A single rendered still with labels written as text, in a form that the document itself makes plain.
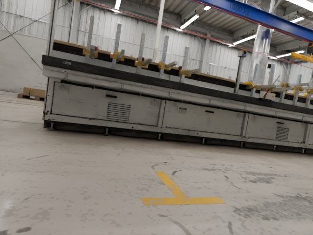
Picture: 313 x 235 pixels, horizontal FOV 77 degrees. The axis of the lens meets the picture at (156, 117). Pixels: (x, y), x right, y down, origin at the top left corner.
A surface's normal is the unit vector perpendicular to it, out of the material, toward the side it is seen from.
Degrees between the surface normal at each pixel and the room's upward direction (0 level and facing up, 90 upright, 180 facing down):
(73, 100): 90
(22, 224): 0
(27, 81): 90
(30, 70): 90
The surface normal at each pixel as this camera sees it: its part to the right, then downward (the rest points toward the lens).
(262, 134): 0.31, 0.10
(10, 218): 0.15, -0.99
